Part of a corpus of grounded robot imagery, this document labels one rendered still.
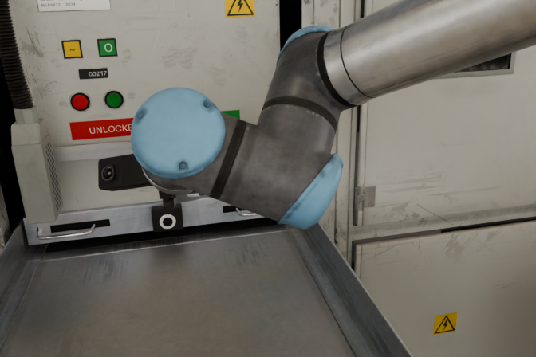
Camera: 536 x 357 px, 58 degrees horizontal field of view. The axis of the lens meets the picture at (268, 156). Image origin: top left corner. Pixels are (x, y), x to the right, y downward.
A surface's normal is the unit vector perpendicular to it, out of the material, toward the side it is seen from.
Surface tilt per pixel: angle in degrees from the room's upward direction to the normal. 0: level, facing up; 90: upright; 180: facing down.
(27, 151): 90
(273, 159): 52
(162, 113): 58
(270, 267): 0
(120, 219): 90
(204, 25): 90
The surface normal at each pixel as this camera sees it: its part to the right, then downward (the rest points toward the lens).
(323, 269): -0.03, -0.95
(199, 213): 0.21, 0.32
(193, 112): 0.09, -0.23
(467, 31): -0.55, 0.53
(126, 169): -0.33, -0.16
